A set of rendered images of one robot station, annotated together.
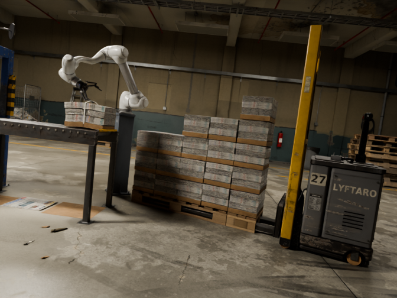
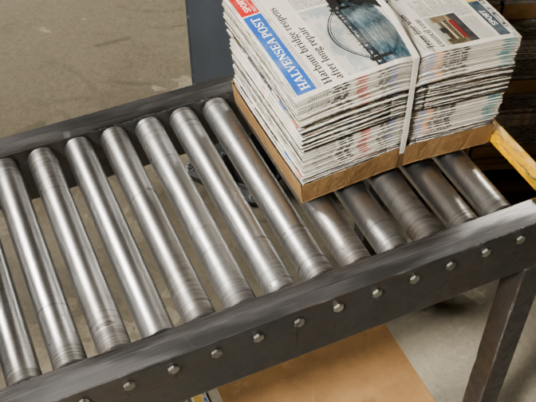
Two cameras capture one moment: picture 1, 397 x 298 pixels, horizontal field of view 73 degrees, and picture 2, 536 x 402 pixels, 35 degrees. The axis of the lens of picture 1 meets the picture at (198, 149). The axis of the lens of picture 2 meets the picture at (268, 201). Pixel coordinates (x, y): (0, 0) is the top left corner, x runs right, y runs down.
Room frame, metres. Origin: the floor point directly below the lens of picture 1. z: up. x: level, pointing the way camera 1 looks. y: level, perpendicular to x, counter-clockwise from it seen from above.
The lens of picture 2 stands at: (1.65, 1.73, 1.81)
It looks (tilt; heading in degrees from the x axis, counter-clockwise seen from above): 47 degrees down; 333
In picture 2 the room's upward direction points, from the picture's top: straight up
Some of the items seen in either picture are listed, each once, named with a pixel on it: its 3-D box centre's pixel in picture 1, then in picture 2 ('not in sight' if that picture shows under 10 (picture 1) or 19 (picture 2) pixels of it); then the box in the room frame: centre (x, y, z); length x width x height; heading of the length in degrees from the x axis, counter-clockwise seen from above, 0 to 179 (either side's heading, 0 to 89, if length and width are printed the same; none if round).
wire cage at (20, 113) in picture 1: (15, 109); not in sight; (8.99, 6.25, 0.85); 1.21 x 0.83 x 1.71; 87
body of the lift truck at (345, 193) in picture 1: (336, 203); not in sight; (2.41, -1.30, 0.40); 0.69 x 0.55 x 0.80; 157
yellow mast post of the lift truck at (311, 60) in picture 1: (300, 135); not in sight; (2.25, -0.83, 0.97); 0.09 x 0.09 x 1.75; 67
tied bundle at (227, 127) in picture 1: (228, 130); not in sight; (2.84, -0.29, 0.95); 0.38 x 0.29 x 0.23; 158
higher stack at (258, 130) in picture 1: (252, 162); not in sight; (2.72, -0.56, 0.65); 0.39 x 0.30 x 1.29; 157
